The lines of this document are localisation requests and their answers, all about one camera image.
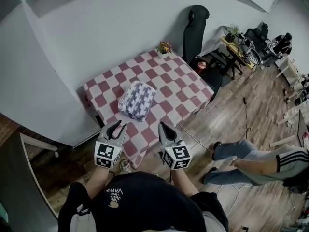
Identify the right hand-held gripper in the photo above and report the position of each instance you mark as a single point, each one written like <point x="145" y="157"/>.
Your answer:
<point x="177" y="156"/>

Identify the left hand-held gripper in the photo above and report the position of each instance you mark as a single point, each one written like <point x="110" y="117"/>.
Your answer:
<point x="107" y="153"/>

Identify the purple white patterned towel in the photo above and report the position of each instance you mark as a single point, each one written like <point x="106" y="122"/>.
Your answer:
<point x="137" y="100"/>

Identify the person's right forearm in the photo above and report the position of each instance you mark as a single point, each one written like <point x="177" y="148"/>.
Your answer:
<point x="184" y="182"/>

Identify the person's left forearm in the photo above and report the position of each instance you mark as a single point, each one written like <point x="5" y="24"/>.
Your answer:
<point x="97" y="180"/>

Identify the person's white shoe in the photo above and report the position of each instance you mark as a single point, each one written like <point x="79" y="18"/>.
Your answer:
<point x="125" y="165"/>

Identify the red white checkered tablecloth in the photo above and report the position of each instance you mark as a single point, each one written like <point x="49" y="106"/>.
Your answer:
<point x="176" y="86"/>

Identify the black side table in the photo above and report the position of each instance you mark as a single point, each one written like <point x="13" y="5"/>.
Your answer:
<point x="211" y="77"/>

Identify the person's black shirt torso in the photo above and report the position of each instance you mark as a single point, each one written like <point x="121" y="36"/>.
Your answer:
<point x="144" y="202"/>

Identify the small potted flower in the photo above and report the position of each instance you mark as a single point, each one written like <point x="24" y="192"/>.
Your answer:
<point x="164" y="47"/>

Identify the framed leaning mirror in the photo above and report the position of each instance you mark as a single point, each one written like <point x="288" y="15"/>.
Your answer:
<point x="31" y="168"/>

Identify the tall black office chair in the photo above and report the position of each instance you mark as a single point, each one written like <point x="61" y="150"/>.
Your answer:
<point x="193" y="35"/>

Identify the yellow desk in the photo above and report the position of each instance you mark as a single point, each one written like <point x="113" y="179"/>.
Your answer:
<point x="237" y="53"/>

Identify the white furniture leg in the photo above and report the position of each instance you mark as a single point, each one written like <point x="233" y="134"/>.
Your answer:
<point x="285" y="141"/>

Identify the green potted plant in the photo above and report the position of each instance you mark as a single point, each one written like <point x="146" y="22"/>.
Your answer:
<point x="233" y="31"/>

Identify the black mesh office chair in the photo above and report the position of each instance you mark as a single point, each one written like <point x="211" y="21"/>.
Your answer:
<point x="256" y="37"/>

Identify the dark flat screen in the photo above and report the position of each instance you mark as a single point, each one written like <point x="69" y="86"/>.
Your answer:
<point x="303" y="127"/>

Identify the white table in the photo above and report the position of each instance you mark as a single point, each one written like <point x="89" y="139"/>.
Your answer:
<point x="289" y="69"/>

